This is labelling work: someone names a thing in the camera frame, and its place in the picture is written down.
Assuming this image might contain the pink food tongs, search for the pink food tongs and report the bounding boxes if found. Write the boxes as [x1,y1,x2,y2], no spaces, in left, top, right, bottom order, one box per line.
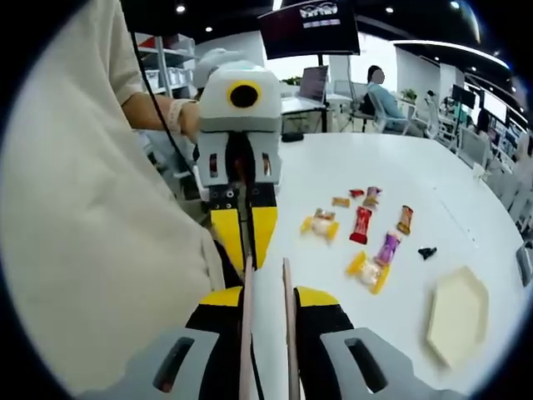
[237,253,301,400]

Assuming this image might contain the black cable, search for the black cable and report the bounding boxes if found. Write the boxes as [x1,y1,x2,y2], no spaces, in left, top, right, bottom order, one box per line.
[129,31,201,180]

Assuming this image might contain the cream hexagonal container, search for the cream hexagonal container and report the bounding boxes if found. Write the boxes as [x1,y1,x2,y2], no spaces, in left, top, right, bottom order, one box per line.
[425,265,491,370]

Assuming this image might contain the orange brown wafer food packet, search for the orange brown wafer food packet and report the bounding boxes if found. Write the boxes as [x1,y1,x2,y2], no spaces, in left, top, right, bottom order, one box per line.
[396,204,415,235]

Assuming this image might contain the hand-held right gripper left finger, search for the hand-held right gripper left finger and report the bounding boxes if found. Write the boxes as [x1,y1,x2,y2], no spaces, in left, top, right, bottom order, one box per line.
[77,286,245,400]

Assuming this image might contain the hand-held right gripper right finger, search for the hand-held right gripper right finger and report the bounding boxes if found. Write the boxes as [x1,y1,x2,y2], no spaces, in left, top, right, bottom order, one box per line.
[293,285,458,400]

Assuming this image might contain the purple snack bar food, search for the purple snack bar food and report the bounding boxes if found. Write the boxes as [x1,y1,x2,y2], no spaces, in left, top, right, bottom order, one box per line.
[374,230,405,268]

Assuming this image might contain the pale wrist strap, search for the pale wrist strap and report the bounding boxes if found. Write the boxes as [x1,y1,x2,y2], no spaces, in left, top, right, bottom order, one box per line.
[169,98,187,135]

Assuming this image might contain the large yellow bread food packet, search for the large yellow bread food packet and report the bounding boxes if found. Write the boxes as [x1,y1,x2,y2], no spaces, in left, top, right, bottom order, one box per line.
[345,249,393,297]

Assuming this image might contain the large black display screen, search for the large black display screen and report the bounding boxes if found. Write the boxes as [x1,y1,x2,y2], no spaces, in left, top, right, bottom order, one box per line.
[257,0,361,61]

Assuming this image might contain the desk computer monitor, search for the desk computer monitor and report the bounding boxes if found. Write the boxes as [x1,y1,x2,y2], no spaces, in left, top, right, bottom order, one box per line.
[299,65,331,102]

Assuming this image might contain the red snack bar food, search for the red snack bar food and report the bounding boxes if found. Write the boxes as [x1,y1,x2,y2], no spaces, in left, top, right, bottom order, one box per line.
[348,205,374,245]

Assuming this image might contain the white storage shelf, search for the white storage shelf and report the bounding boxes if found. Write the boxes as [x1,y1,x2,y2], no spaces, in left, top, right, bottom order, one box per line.
[137,35,197,102]

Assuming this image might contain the small yellow bread food packet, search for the small yellow bread food packet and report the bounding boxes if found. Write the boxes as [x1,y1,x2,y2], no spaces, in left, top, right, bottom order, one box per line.
[300,214,341,245]

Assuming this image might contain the purple brown candy food packet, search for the purple brown candy food packet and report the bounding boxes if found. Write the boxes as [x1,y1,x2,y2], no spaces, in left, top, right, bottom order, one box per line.
[362,186,384,208]

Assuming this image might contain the person's left hand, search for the person's left hand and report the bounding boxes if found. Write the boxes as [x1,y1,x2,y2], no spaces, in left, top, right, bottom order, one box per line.
[178,100,202,146]

